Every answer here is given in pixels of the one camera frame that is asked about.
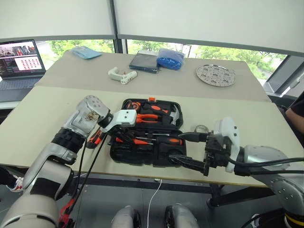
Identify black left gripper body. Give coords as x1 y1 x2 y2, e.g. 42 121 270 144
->
107 126 133 141

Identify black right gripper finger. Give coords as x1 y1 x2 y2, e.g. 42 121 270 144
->
168 154 208 176
177 132 210 143

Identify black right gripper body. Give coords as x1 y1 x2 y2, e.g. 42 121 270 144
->
204 133 233 177

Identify clear tape roll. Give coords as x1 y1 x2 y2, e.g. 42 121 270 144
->
195 124 210 135

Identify red-handled pliers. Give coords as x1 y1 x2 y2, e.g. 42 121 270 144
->
86 130 108 150

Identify black plastic tool case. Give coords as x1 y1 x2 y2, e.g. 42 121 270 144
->
109 98 189 168

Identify slim orange screwdriver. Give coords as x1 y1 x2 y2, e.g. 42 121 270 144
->
115 136 156 146

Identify thick orange black screwdriver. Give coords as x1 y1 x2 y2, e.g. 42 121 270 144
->
135 133 185 147

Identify claw hammer with orange grip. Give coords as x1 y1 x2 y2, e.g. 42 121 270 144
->
142 103 183 126

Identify orange tape measure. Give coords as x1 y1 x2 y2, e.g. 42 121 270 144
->
125 100 143 112

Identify grey rounded right robot leg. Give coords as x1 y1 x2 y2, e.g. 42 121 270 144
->
164 203 200 228

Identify grey rounded robot leg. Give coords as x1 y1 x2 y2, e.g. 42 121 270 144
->
164 203 200 228
110 205 142 228

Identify round perforated metal plate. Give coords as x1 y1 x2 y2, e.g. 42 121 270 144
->
195 64 237 87

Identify dark blue flat folder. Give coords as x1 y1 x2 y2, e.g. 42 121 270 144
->
129 50 160 74

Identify grey rounded left robot leg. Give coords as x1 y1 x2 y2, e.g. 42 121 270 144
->
110 205 142 228

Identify blue plastic bag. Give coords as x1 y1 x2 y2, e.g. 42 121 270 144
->
156 48 186 71

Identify light blue flat packet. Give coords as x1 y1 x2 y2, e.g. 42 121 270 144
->
71 46 103 60

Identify person in black shirt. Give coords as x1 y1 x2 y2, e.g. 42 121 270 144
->
284 91 304 143

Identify white red sneaker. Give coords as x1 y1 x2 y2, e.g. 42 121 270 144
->
6 175 25 192

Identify open laptop computer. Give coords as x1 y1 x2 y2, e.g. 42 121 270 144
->
0 39 47 103

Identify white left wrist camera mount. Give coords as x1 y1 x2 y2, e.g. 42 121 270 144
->
101 109 138 134

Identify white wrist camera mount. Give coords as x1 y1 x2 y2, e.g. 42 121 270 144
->
213 116 241 173
101 109 138 134

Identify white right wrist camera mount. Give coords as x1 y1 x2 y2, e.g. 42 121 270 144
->
213 116 241 173

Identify orange handled pliers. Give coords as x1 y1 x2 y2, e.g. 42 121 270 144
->
134 113 168 124

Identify black table leg frame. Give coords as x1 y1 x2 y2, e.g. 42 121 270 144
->
206 183 274 207

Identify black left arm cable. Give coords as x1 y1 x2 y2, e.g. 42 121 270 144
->
70 127 109 214

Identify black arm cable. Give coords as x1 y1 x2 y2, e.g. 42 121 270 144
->
70 127 109 214
227 155 304 177

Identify white cable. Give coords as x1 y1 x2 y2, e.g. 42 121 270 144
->
147 178 163 228

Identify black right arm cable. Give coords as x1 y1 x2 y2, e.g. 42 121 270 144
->
227 155 304 177

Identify white plastic handle part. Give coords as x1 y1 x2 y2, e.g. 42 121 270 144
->
108 66 139 85

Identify red cable clip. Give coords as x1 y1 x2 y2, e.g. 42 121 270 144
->
58 199 77 225

